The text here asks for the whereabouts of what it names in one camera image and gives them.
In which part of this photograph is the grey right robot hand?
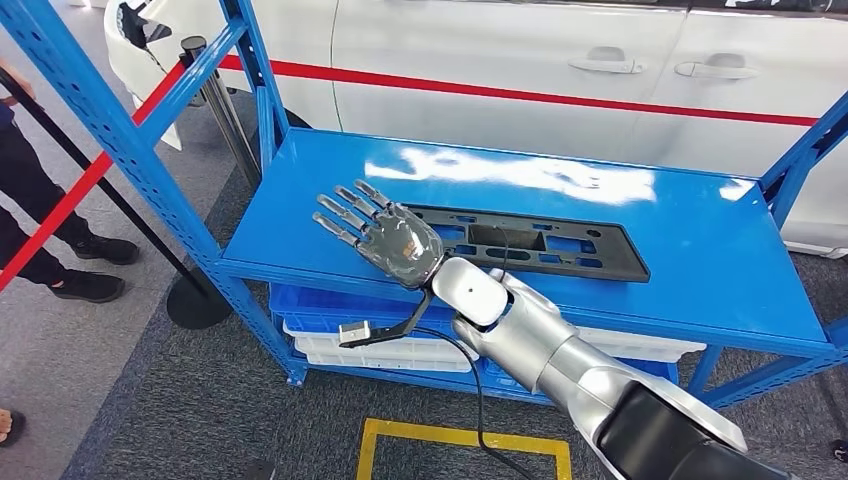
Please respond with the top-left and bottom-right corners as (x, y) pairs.
(311, 179), (446, 291)

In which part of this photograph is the black plastic frame part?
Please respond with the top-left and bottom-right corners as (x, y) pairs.
(397, 201), (652, 285)

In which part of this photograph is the blue metal shelf rack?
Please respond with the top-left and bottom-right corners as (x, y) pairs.
(0, 0), (848, 425)

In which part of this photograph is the white plastic bin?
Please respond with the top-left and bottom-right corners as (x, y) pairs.
(576, 326), (708, 366)
(283, 319), (478, 364)
(305, 351), (475, 374)

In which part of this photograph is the white car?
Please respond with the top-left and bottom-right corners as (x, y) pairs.
(104, 0), (848, 260)

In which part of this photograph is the person's foot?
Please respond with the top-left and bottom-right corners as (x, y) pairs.
(0, 408), (28, 448)

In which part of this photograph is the red barrier belt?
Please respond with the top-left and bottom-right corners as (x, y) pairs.
(0, 60), (189, 293)

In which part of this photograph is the person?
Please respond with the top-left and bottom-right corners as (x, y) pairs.
(0, 59), (142, 305)

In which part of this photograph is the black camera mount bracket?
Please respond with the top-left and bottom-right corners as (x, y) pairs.
(338, 289), (437, 350)

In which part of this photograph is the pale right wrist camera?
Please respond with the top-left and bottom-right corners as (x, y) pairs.
(338, 320), (372, 346)

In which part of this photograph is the thin black cable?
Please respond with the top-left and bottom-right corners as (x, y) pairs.
(496, 225), (513, 281)

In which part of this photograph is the black stanchion post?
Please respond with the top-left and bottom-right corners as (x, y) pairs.
(0, 66), (233, 331)

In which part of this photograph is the chrome stanchion post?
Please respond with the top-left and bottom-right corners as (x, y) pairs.
(180, 34), (264, 190)

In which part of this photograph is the white car door handle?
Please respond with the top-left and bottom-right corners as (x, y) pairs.
(674, 52), (761, 81)
(567, 46), (647, 75)

